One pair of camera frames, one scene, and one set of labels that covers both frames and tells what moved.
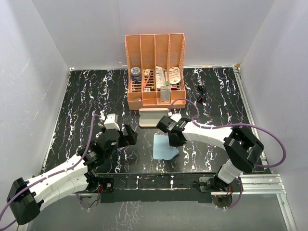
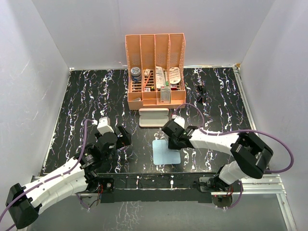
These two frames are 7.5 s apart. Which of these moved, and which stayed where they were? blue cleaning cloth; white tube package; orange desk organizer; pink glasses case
Moved: blue cleaning cloth
Stayed: orange desk organizer; pink glasses case; white tube package
